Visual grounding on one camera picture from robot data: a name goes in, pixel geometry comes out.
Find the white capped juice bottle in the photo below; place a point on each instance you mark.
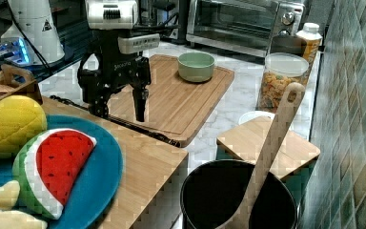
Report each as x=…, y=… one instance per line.
x=310, y=34

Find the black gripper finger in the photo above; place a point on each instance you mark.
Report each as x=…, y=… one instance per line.
x=97, y=98
x=140, y=96

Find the white small dish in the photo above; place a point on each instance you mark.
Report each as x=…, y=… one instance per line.
x=252, y=115

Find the silver toaster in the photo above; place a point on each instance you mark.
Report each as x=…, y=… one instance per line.
x=174, y=12

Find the wooden handled tray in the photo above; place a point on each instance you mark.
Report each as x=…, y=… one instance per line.
x=18, y=81

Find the clear cereal jar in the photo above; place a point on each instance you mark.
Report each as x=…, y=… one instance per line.
x=281, y=69

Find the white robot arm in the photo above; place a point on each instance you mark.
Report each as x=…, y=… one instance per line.
x=112, y=15

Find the black drawer handle bar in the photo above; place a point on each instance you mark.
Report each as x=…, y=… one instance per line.
x=122, y=122

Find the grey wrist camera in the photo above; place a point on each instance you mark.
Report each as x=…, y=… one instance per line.
x=138, y=43

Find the plush watermelon slice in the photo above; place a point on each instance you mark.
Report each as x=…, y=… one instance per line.
x=47, y=167

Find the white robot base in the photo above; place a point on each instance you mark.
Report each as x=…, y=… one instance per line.
x=33, y=33

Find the pale yellow plush toy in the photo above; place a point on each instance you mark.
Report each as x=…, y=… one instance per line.
x=14, y=219

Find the wooden cutting board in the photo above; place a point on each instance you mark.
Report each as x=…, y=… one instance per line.
x=175, y=108

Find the wooden spatula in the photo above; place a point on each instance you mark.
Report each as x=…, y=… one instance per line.
x=283, y=118

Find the wooden drawer cabinet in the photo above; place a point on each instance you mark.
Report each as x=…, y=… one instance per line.
x=148, y=195

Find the black utensil pot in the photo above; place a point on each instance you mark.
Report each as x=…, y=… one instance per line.
x=212, y=192

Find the yellow plush fruit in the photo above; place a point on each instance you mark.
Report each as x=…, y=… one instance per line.
x=21, y=119

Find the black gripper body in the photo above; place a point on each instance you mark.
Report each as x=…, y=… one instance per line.
x=105, y=69

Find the blue round plate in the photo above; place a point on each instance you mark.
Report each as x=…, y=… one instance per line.
x=96, y=183

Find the silver toaster oven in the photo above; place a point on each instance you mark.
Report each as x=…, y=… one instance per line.
x=245, y=26

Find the green ceramic bowl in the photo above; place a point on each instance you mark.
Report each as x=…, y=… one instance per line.
x=196, y=66

